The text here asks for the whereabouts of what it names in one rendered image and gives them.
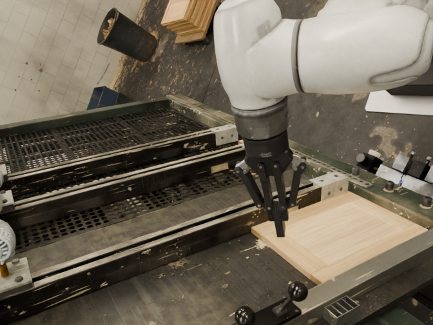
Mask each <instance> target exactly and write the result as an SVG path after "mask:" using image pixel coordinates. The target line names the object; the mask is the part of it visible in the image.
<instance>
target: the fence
mask: <svg viewBox="0 0 433 325"><path fill-rule="evenodd" d="M431 257H433V228H431V229H429V230H427V231H425V232H423V233H421V234H419V235H417V236H415V237H413V238H411V239H409V240H407V241H405V242H403V243H401V244H399V245H397V246H395V247H393V248H391V249H389V250H387V251H385V252H383V253H381V254H379V255H377V256H375V257H373V258H371V259H369V260H367V261H365V262H363V263H361V264H359V265H357V266H355V267H353V268H351V269H349V270H347V271H345V272H343V273H341V274H339V275H337V276H335V277H333V278H331V279H329V280H327V281H325V282H323V283H321V284H319V285H317V286H315V287H313V288H311V289H309V290H308V296H307V298H306V299H305V300H303V301H301V302H296V301H294V300H293V301H292V302H293V303H294V304H295V305H296V306H297V307H299V308H300V309H301V311H302V314H301V315H300V316H298V317H296V318H294V319H293V320H290V321H289V322H286V323H285V324H282V325H309V324H311V323H313V322H314V321H316V320H318V319H320V318H322V317H323V308H324V307H325V306H327V305H329V304H331V303H333V302H334V301H336V300H338V299H340V298H342V297H344V296H346V295H347V296H348V297H349V298H351V299H352V300H354V299H357V298H358V297H360V296H362V295H364V294H366V293H367V292H369V291H371V290H373V289H374V288H377V287H378V286H380V285H382V284H384V283H385V282H387V281H389V280H391V279H393V278H395V277H397V276H398V275H400V274H402V273H403V272H405V271H407V270H409V269H411V268H413V267H415V266H416V265H418V264H420V263H422V262H423V261H425V260H427V259H429V258H431Z"/></svg>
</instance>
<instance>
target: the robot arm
mask: <svg viewBox="0 0 433 325"><path fill-rule="evenodd" d="M214 40H215V53H216V61H217V65H218V71H219V74H220V78H221V81H222V84H223V87H224V90H225V91H226V93H227V94H228V97H229V99H230V102H231V109H232V111H233V115H234V119H235V125H236V130H237V132H238V133H239V135H241V136H242V138H243V142H244V148H245V158H244V160H243V161H242V162H241V161H238V162H236V166H235V173H236V174H237V175H238V176H239V177H240V178H241V179H242V180H243V182H244V184H245V187H246V188H247V190H248V192H249V194H250V196H251V198H252V200H253V202H254V203H255V205H256V207H257V208H265V209H266V210H267V214H268V218H269V221H270V222H271V221H274V225H275V228H276V236H277V237H285V221H288V219H289V211H288V207H295V206H296V200H297V196H298V190H299V185H300V179H301V175H302V173H303V172H304V171H305V169H306V164H307V159H306V158H305V157H300V158H299V157H296V156H294V155H293V151H292V150H291V149H290V147H289V141H288V135H287V128H288V126H289V115H288V111H289V107H288V97H287V96H288V95H292V94H298V93H318V94H333V95H340V94H361V93H368V92H378V91H382V90H388V89H392V88H397V87H399V86H403V85H405V84H409V83H411V82H412V81H415V80H417V79H418V78H419V77H420V76H421V75H422V74H424V73H425V72H426V71H427V70H428V69H429V67H430V63H431V60H432V59H433V0H328V2H327V3H326V5H325V7H324V8H323V9H321V10H320V11H319V12H318V15H317V17H313V18H308V19H297V20H296V19H282V16H281V12H280V9H279V7H278V5H277V4H276V3H275V2H274V0H225V1H224V2H223V3H222V4H221V5H220V6H219V7H218V10H217V11H216V13H215V16H214ZM290 163H292V164H293V169H294V173H293V181H292V185H291V192H290V197H287V196H286V191H285V183H284V175H283V173H284V171H285V170H286V169H287V167H288V166H289V165H290ZM249 167H250V168H251V169H252V170H253V171H255V172H256V173H257V174H258V175H259V176H260V182H261V183H262V190H263V194H264V197H263V196H262V194H261V192H260V190H259V188H258V186H257V184H256V182H255V180H254V178H253V176H252V174H251V172H250V171H249ZM269 176H274V181H275V182H276V189H277V194H278V201H273V194H272V190H271V183H270V178H269Z"/></svg>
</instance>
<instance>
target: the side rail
mask: <svg viewBox="0 0 433 325"><path fill-rule="evenodd" d="M165 107H169V99H168V98H166V97H159V98H155V99H148V100H144V101H137V102H132V103H126V104H118V105H114V106H107V107H103V108H96V109H91V110H85V111H80V112H73V113H66V114H62V115H55V116H51V117H43V118H39V119H32V120H28V121H21V122H17V123H10V124H2V125H0V138H2V137H8V136H13V135H19V134H23V133H30V132H36V131H40V130H46V129H50V128H57V127H61V126H68V125H71V124H78V123H85V122H88V121H95V120H99V119H105V118H109V117H116V116H120V115H126V114H131V113H137V112H143V111H148V110H154V109H158V108H165Z"/></svg>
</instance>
